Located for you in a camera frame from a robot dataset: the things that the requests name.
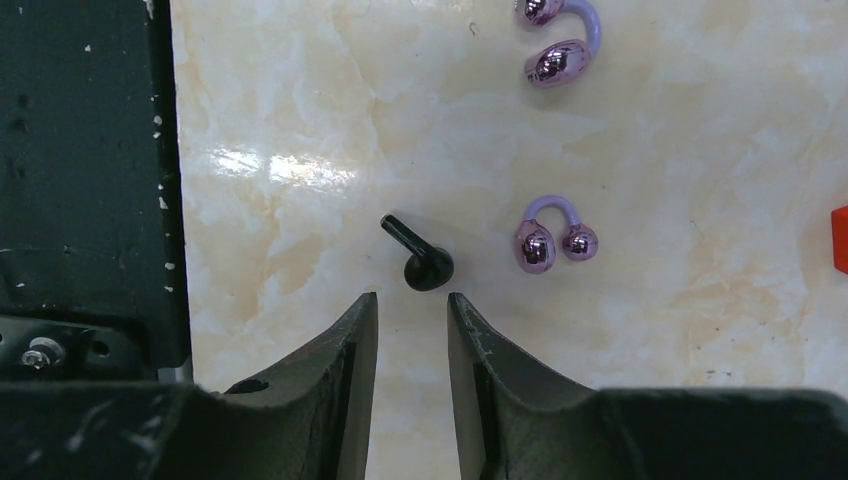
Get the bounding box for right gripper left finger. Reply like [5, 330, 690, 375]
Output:
[225, 293, 378, 479]

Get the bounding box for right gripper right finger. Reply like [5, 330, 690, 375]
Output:
[447, 292, 593, 479]

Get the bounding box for purple clip earbud right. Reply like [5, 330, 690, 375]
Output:
[513, 195, 599, 275]

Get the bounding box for purple clip earbud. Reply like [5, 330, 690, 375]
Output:
[514, 0, 603, 89]
[513, 195, 599, 275]

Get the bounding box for black stem earbud right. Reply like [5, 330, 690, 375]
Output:
[380, 214, 455, 292]

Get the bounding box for purple clip earbud left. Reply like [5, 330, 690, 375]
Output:
[514, 0, 603, 89]

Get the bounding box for red block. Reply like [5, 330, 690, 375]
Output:
[830, 206, 848, 275]

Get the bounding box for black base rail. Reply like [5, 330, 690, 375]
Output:
[1, 1, 193, 382]

